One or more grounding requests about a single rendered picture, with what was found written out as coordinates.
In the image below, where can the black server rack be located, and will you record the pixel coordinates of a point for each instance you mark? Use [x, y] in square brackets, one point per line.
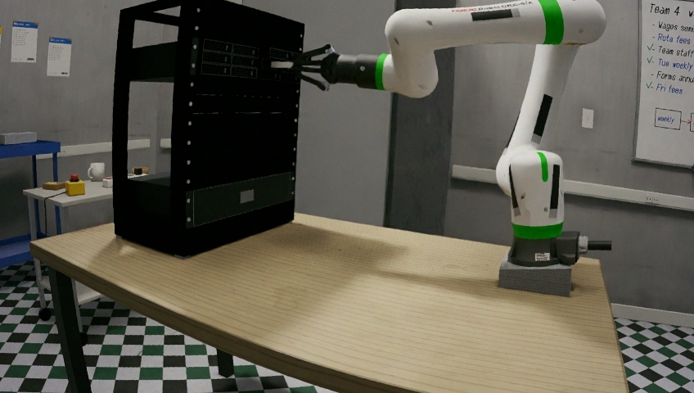
[225, 184]

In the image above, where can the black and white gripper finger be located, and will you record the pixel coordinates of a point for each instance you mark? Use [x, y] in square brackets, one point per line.
[326, 49]
[324, 86]

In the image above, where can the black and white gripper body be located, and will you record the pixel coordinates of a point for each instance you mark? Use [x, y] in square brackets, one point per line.
[342, 68]

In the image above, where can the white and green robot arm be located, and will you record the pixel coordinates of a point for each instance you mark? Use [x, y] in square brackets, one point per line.
[533, 179]

